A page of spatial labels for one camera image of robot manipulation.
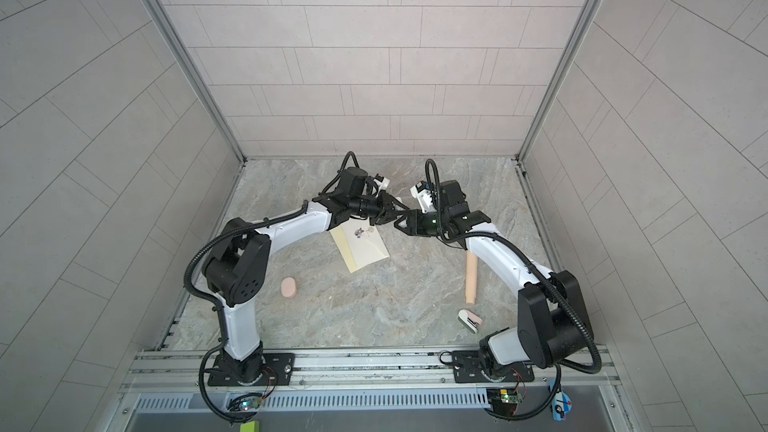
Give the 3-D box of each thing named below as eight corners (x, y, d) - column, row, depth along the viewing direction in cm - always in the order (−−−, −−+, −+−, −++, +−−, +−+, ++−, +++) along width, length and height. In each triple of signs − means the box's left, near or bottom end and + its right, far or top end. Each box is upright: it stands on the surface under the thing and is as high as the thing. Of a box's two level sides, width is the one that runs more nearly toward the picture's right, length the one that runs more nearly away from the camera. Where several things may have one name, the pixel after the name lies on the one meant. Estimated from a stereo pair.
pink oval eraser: (281, 297, 84) (278, 294, 82) (285, 280, 87) (283, 276, 85) (295, 297, 84) (293, 294, 82) (299, 280, 87) (297, 276, 85)
